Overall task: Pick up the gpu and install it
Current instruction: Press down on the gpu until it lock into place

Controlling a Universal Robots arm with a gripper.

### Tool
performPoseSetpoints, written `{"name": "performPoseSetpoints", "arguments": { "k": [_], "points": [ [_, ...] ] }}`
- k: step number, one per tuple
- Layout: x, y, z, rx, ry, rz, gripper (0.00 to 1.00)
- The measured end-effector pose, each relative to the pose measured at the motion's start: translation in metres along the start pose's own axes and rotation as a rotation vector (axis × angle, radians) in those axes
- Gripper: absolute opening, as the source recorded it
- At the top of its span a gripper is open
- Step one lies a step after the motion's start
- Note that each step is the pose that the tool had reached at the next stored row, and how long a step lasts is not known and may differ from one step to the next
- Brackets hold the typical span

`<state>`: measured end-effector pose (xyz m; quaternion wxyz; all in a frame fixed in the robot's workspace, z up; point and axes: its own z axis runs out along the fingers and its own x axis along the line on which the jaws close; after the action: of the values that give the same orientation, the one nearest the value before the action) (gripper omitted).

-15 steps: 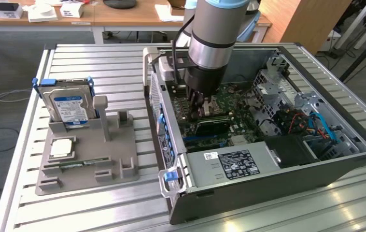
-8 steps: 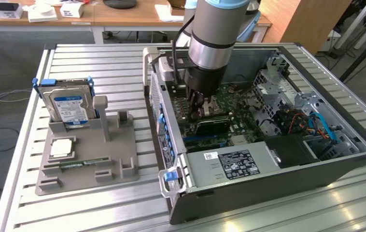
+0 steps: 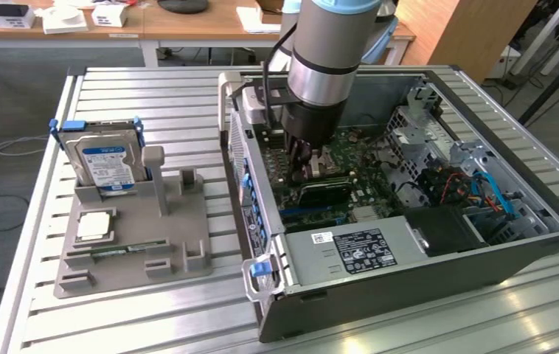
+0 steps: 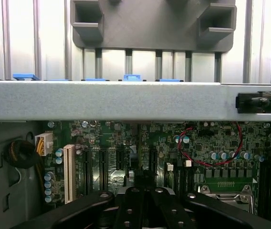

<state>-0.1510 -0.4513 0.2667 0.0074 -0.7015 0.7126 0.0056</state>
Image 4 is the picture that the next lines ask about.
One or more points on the green motherboard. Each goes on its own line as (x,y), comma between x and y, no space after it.
(116,133)

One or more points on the black chassis switch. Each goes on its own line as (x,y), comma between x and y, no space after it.
(257,102)

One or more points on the black RAM slot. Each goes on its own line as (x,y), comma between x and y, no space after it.
(178,176)
(184,176)
(263,186)
(270,186)
(190,176)

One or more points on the white power connector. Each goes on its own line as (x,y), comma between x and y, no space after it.
(45,143)

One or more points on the green RAM stick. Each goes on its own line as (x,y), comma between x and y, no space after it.
(170,176)

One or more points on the white expansion slot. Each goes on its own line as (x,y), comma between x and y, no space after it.
(69,174)

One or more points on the metal CPU socket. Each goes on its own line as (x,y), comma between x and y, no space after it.
(226,196)

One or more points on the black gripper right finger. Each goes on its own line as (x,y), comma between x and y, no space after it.
(166,210)

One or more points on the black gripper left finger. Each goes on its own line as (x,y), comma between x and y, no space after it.
(130,210)

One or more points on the long black expansion slot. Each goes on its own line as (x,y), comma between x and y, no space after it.
(87,171)
(103,167)
(154,158)

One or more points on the grey plastic parts rack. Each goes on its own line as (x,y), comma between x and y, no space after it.
(149,28)

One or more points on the black open PC case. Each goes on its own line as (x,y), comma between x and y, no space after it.
(102,100)

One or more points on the blue slot latch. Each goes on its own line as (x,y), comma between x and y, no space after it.
(25,75)
(132,77)
(97,79)
(171,80)
(56,80)

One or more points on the short black expansion slot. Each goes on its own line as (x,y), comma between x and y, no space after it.
(120,159)

